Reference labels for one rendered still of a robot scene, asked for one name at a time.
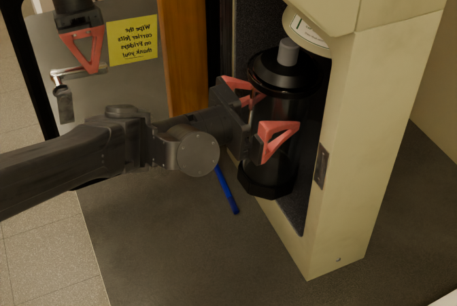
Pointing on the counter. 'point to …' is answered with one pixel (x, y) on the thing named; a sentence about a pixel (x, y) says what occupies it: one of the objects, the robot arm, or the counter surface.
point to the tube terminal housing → (364, 109)
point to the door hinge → (226, 10)
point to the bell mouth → (303, 34)
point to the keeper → (321, 166)
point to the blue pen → (226, 190)
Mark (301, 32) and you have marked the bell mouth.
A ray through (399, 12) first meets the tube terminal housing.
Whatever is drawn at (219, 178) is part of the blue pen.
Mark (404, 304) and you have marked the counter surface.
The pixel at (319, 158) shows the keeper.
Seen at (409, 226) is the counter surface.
